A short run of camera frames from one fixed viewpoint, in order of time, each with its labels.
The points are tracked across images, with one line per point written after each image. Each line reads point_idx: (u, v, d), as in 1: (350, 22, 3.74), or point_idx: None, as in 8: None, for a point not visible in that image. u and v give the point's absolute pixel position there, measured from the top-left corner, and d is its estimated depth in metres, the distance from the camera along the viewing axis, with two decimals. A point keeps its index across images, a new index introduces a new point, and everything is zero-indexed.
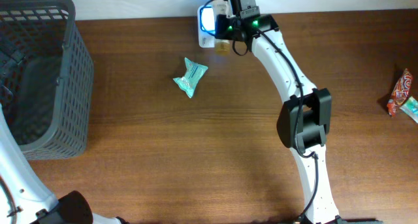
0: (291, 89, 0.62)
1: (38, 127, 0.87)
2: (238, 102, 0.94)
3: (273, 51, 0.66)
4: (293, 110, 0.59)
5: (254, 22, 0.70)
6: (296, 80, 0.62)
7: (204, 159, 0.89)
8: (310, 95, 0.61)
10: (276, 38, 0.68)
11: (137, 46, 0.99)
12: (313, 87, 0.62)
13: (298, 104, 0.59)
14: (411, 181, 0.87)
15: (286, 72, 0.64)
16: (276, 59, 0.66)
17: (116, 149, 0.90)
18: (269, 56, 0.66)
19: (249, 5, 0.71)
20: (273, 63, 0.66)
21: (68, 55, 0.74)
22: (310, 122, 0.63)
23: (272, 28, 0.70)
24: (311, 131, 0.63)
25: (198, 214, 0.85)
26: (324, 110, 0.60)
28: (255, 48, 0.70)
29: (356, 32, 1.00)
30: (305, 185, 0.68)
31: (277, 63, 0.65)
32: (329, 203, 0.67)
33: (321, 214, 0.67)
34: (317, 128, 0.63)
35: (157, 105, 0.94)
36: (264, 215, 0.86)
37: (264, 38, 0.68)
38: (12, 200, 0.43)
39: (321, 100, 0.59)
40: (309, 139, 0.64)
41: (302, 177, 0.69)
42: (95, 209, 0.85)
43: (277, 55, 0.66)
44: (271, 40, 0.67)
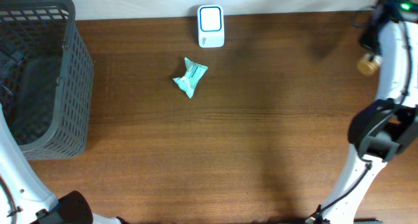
0: (393, 94, 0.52)
1: (38, 127, 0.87)
2: (238, 102, 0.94)
3: (402, 46, 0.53)
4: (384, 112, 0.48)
5: (404, 6, 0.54)
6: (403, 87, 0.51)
7: (204, 159, 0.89)
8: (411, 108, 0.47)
10: (403, 33, 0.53)
11: (137, 46, 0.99)
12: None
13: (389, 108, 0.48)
14: (411, 181, 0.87)
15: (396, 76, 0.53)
16: (401, 55, 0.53)
17: (116, 149, 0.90)
18: (394, 48, 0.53)
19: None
20: (394, 57, 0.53)
21: (68, 55, 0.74)
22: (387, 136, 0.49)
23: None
24: (383, 146, 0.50)
25: (198, 214, 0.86)
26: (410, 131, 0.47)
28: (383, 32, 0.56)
29: (356, 32, 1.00)
30: (341, 181, 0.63)
31: (397, 57, 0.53)
32: (349, 212, 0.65)
33: (335, 215, 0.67)
34: (390, 144, 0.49)
35: (158, 105, 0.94)
36: (264, 215, 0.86)
37: (400, 28, 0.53)
38: (12, 200, 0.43)
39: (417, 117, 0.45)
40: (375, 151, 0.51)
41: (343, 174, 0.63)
42: (95, 209, 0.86)
43: (403, 52, 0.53)
44: (405, 34, 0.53)
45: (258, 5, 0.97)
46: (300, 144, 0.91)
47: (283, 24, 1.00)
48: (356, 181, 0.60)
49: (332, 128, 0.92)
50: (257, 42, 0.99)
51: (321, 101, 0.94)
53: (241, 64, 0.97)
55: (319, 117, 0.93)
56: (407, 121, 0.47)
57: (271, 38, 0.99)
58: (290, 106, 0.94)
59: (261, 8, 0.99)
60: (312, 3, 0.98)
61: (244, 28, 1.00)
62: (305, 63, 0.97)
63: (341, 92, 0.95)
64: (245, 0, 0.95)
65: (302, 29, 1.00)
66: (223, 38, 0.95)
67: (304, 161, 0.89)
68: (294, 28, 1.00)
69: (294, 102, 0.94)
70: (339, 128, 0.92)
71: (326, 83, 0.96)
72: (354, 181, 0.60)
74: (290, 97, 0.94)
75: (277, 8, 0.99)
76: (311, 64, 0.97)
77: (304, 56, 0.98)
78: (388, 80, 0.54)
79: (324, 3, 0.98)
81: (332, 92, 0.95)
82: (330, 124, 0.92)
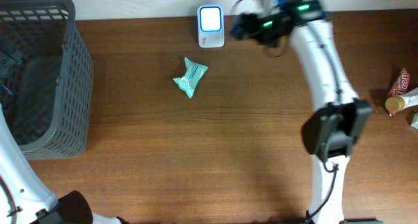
0: (329, 95, 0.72)
1: (38, 127, 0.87)
2: (238, 102, 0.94)
3: (316, 46, 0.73)
4: (328, 119, 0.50)
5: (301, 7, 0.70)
6: (337, 85, 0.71)
7: (205, 159, 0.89)
8: (349, 104, 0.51)
10: (321, 30, 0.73)
11: (138, 46, 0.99)
12: (354, 95, 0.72)
13: (334, 114, 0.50)
14: (411, 182, 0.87)
15: (325, 78, 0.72)
16: (317, 55, 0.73)
17: (116, 149, 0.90)
18: (311, 50, 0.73)
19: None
20: (315, 59, 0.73)
21: (68, 55, 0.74)
22: (343, 136, 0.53)
23: (323, 17, 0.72)
24: (339, 142, 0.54)
25: (198, 214, 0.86)
26: (360, 125, 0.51)
28: (297, 35, 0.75)
29: (357, 32, 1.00)
30: (317, 187, 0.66)
31: (316, 59, 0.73)
32: (336, 210, 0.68)
33: (326, 219, 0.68)
34: (345, 140, 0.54)
35: (158, 105, 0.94)
36: (264, 215, 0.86)
37: (308, 30, 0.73)
38: (12, 200, 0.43)
39: (360, 113, 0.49)
40: (336, 151, 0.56)
41: (316, 181, 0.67)
42: (95, 209, 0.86)
43: (321, 51, 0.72)
44: (315, 34, 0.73)
45: (259, 5, 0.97)
46: (300, 145, 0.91)
47: None
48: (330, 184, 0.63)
49: None
50: None
51: None
53: (241, 64, 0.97)
55: None
56: (349, 118, 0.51)
57: None
58: (290, 106, 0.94)
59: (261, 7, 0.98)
60: None
61: None
62: None
63: None
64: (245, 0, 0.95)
65: None
66: (223, 36, 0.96)
67: (304, 161, 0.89)
68: None
69: (294, 102, 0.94)
70: None
71: None
72: (328, 183, 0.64)
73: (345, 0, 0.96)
74: (291, 98, 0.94)
75: None
76: None
77: None
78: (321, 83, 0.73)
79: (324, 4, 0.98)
81: None
82: None
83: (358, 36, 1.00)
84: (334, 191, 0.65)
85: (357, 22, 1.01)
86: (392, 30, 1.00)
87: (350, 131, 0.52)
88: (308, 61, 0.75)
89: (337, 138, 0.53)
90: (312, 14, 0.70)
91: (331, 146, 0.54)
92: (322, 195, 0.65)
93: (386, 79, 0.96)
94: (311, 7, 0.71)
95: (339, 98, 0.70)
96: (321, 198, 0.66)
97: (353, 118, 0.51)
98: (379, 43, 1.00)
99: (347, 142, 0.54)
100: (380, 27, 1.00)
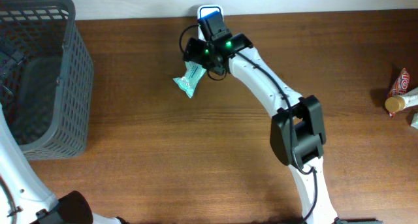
0: (277, 102, 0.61)
1: (38, 127, 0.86)
2: (238, 102, 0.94)
3: (251, 67, 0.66)
4: (284, 124, 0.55)
5: (226, 43, 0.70)
6: (280, 92, 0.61)
7: (204, 159, 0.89)
8: (298, 104, 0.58)
10: (251, 55, 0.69)
11: (138, 46, 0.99)
12: (299, 95, 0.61)
13: (287, 117, 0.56)
14: (412, 181, 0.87)
15: (269, 87, 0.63)
16: (255, 75, 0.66)
17: (116, 149, 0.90)
18: (248, 74, 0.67)
19: (220, 29, 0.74)
20: (255, 80, 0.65)
21: (68, 55, 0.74)
22: (306, 136, 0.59)
23: (247, 46, 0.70)
24: (310, 145, 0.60)
25: (198, 214, 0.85)
26: (317, 119, 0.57)
28: (234, 68, 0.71)
29: (356, 32, 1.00)
30: (304, 193, 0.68)
31: (257, 78, 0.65)
32: (328, 209, 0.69)
33: (322, 220, 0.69)
34: (313, 142, 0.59)
35: (158, 105, 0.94)
36: (264, 215, 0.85)
37: (240, 58, 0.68)
38: (12, 200, 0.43)
39: (310, 108, 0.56)
40: (307, 153, 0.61)
41: (300, 188, 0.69)
42: (95, 209, 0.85)
43: (256, 70, 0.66)
44: (247, 58, 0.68)
45: (258, 5, 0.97)
46: None
47: (283, 24, 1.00)
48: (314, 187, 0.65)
49: (333, 128, 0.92)
50: (257, 42, 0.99)
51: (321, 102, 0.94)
53: None
55: None
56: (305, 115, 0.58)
57: (271, 38, 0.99)
58: None
59: (261, 8, 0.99)
60: (312, 4, 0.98)
61: (244, 28, 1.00)
62: (305, 63, 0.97)
63: (341, 92, 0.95)
64: (245, 0, 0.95)
65: (302, 29, 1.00)
66: None
67: None
68: (294, 28, 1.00)
69: None
70: (339, 127, 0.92)
71: (326, 83, 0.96)
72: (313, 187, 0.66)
73: None
74: None
75: (277, 8, 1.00)
76: (312, 64, 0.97)
77: (304, 56, 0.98)
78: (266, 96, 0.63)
79: (323, 4, 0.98)
81: (333, 92, 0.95)
82: (330, 123, 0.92)
83: (358, 36, 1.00)
84: (320, 191, 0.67)
85: (356, 22, 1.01)
86: (391, 29, 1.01)
87: (313, 128, 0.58)
88: (253, 84, 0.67)
89: (303, 140, 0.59)
90: (240, 47, 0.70)
91: (302, 151, 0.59)
92: (309, 198, 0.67)
93: (385, 79, 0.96)
94: (233, 42, 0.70)
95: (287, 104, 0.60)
96: (310, 202, 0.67)
97: (306, 117, 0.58)
98: (378, 42, 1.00)
99: (313, 140, 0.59)
100: (379, 27, 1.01)
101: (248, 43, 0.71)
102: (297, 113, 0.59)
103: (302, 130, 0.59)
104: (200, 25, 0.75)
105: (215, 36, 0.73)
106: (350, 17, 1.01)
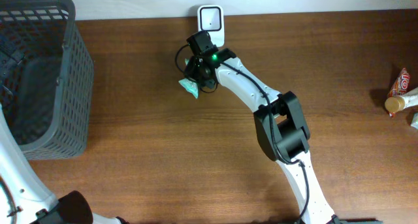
0: (258, 100, 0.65)
1: (38, 127, 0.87)
2: (238, 102, 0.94)
3: (234, 73, 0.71)
4: (265, 119, 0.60)
5: (213, 56, 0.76)
6: (260, 91, 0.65)
7: (204, 159, 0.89)
8: (278, 101, 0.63)
10: (235, 63, 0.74)
11: (138, 46, 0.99)
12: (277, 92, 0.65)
13: (268, 113, 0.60)
14: (412, 181, 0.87)
15: (251, 89, 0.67)
16: (238, 80, 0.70)
17: (116, 149, 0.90)
18: (232, 80, 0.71)
19: (208, 45, 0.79)
20: (238, 85, 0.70)
21: (68, 55, 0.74)
22: (289, 130, 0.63)
23: (231, 56, 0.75)
24: (294, 139, 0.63)
25: (198, 214, 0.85)
26: (296, 113, 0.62)
28: (221, 78, 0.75)
29: (356, 32, 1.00)
30: (296, 191, 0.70)
31: (240, 83, 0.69)
32: (323, 206, 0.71)
33: (317, 218, 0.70)
34: (296, 136, 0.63)
35: (158, 105, 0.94)
36: (264, 215, 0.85)
37: (223, 66, 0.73)
38: (12, 200, 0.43)
39: (289, 103, 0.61)
40: (292, 148, 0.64)
41: (292, 186, 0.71)
42: (95, 209, 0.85)
43: (239, 76, 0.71)
44: (230, 66, 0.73)
45: (258, 5, 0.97)
46: None
47: (283, 25, 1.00)
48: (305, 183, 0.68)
49: (333, 128, 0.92)
50: (257, 42, 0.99)
51: (321, 101, 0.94)
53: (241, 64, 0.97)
55: (319, 117, 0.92)
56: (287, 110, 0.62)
57: (271, 38, 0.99)
58: None
59: (262, 7, 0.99)
60: (312, 4, 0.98)
61: (244, 28, 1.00)
62: (305, 63, 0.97)
63: (341, 92, 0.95)
64: (245, 0, 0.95)
65: (302, 29, 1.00)
66: (223, 38, 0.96)
67: None
68: (294, 28, 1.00)
69: None
70: (339, 127, 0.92)
71: (326, 83, 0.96)
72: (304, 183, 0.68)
73: None
74: None
75: (278, 8, 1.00)
76: (312, 64, 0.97)
77: (304, 56, 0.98)
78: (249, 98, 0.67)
79: (323, 4, 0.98)
81: (333, 92, 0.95)
82: (330, 123, 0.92)
83: (358, 36, 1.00)
84: (311, 187, 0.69)
85: (356, 22, 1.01)
86: (391, 30, 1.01)
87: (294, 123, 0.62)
88: (238, 89, 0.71)
89: (286, 134, 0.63)
90: (225, 57, 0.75)
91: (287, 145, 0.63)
92: (303, 196, 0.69)
93: (385, 79, 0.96)
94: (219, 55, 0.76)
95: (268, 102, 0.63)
96: (304, 198, 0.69)
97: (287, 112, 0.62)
98: (378, 42, 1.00)
99: (296, 134, 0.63)
100: (379, 27, 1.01)
101: (232, 55, 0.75)
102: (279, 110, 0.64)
103: (285, 125, 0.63)
104: (189, 42, 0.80)
105: (204, 53, 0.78)
106: (350, 17, 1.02)
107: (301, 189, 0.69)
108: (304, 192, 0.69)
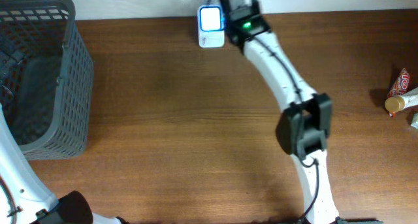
0: (290, 96, 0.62)
1: (38, 127, 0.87)
2: (238, 102, 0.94)
3: (269, 54, 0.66)
4: (293, 119, 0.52)
5: (245, 24, 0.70)
6: (294, 86, 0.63)
7: (204, 159, 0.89)
8: (312, 100, 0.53)
10: (270, 41, 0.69)
11: (138, 46, 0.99)
12: (312, 92, 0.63)
13: (297, 112, 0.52)
14: (412, 182, 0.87)
15: (284, 79, 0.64)
16: (271, 62, 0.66)
17: (116, 149, 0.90)
18: (264, 59, 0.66)
19: (240, 5, 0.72)
20: (268, 66, 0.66)
21: (68, 55, 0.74)
22: (311, 128, 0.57)
23: (266, 30, 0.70)
24: (314, 138, 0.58)
25: (198, 214, 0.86)
26: (327, 117, 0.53)
28: (248, 51, 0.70)
29: (356, 32, 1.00)
30: (305, 188, 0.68)
31: (272, 66, 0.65)
32: (329, 206, 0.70)
33: (321, 217, 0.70)
34: (317, 135, 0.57)
35: (158, 105, 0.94)
36: (264, 215, 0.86)
37: (257, 42, 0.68)
38: (12, 200, 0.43)
39: (322, 107, 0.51)
40: (309, 145, 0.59)
41: (303, 182, 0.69)
42: (95, 209, 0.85)
43: (272, 58, 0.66)
44: (265, 44, 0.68)
45: None
46: None
47: (283, 24, 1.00)
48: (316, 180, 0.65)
49: (332, 128, 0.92)
50: None
51: None
53: (241, 64, 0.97)
55: None
56: (317, 111, 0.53)
57: None
58: None
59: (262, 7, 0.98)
60: (313, 3, 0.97)
61: None
62: (304, 63, 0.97)
63: (341, 92, 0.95)
64: None
65: (302, 29, 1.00)
66: (223, 38, 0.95)
67: None
68: (294, 28, 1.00)
69: None
70: (339, 127, 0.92)
71: (325, 83, 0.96)
72: (315, 180, 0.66)
73: None
74: None
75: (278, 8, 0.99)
76: (311, 64, 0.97)
77: (304, 56, 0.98)
78: (279, 87, 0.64)
79: (324, 4, 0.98)
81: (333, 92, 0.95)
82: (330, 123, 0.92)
83: (358, 36, 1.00)
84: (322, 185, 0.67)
85: (356, 21, 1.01)
86: (392, 29, 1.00)
87: (321, 125, 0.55)
88: (268, 71, 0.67)
89: (307, 133, 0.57)
90: (257, 31, 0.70)
91: (305, 143, 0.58)
92: (311, 193, 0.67)
93: (385, 79, 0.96)
94: (257, 22, 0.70)
95: (298, 98, 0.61)
96: (311, 196, 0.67)
97: (316, 113, 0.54)
98: (379, 42, 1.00)
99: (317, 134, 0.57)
100: (379, 26, 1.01)
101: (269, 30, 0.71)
102: (307, 107, 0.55)
103: (309, 124, 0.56)
104: None
105: (235, 12, 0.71)
106: (351, 17, 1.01)
107: (310, 189, 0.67)
108: (313, 190, 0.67)
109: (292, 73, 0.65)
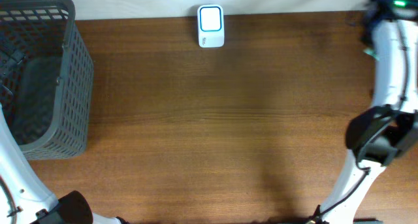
0: (390, 98, 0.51)
1: (38, 127, 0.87)
2: (239, 102, 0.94)
3: (398, 46, 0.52)
4: (381, 119, 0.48)
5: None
6: (402, 91, 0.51)
7: (204, 159, 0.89)
8: (410, 113, 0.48)
10: (404, 27, 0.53)
11: (138, 46, 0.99)
12: (411, 110, 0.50)
13: (388, 115, 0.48)
14: (412, 182, 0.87)
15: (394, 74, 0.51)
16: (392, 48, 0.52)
17: (116, 149, 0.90)
18: (390, 41, 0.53)
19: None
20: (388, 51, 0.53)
21: (68, 55, 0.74)
22: (386, 140, 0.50)
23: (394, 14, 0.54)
24: (381, 150, 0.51)
25: (198, 214, 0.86)
26: (411, 138, 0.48)
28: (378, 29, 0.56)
29: (357, 32, 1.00)
30: (339, 185, 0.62)
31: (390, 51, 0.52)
32: (348, 216, 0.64)
33: (336, 219, 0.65)
34: (388, 149, 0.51)
35: (159, 104, 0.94)
36: (264, 215, 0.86)
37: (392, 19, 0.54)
38: (12, 200, 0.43)
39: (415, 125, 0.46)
40: (371, 154, 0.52)
41: (341, 178, 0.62)
42: (94, 209, 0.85)
43: (400, 48, 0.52)
44: (401, 27, 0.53)
45: (258, 5, 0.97)
46: (300, 144, 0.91)
47: (283, 24, 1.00)
48: (356, 184, 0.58)
49: (332, 128, 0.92)
50: (257, 42, 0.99)
51: (321, 101, 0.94)
53: (241, 64, 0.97)
55: (319, 117, 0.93)
56: (404, 127, 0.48)
57: (271, 38, 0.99)
58: (290, 106, 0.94)
59: (262, 7, 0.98)
60: (313, 3, 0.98)
61: (244, 28, 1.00)
62: (305, 63, 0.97)
63: (341, 92, 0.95)
64: (245, 0, 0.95)
65: (302, 28, 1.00)
66: (222, 38, 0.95)
67: (304, 160, 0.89)
68: (294, 27, 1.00)
69: (294, 102, 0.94)
70: (338, 127, 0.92)
71: (326, 83, 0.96)
72: (353, 185, 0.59)
73: (344, 0, 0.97)
74: (291, 97, 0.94)
75: (278, 8, 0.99)
76: (311, 64, 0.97)
77: (304, 56, 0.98)
78: (383, 83, 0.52)
79: (323, 4, 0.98)
81: (333, 92, 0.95)
82: (330, 123, 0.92)
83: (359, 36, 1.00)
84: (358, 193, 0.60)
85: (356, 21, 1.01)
86: None
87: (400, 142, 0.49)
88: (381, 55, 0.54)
89: (379, 140, 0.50)
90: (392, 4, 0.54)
91: (370, 149, 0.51)
92: (342, 192, 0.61)
93: None
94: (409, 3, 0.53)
95: (400, 106, 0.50)
96: (340, 195, 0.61)
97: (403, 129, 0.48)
98: None
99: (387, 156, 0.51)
100: None
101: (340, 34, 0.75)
102: (399, 119, 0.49)
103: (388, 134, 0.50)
104: None
105: None
106: None
107: (345, 188, 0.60)
108: (345, 191, 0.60)
109: (411, 74, 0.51)
